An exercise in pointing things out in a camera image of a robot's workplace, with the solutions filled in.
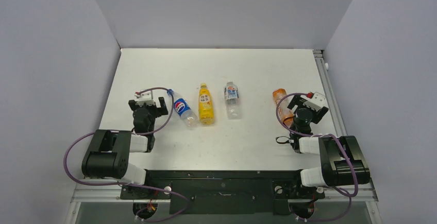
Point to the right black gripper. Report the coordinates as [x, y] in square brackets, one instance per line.
[307, 107]

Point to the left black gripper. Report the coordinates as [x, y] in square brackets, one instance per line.
[160, 111]

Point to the Pepsi bottle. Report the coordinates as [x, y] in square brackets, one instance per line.
[184, 111]

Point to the yellow juice bottle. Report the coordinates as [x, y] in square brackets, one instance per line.
[205, 106]

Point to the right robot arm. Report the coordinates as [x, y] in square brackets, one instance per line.
[341, 159]

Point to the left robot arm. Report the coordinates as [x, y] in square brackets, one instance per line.
[108, 153]

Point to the orange drink bottle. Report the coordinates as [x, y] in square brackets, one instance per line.
[285, 114]

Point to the clear water bottle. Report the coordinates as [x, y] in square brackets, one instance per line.
[232, 100]

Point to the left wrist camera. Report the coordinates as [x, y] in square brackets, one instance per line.
[144, 97]

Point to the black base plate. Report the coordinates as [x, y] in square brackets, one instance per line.
[225, 192]

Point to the aluminium frame rail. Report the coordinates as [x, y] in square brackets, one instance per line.
[367, 192]

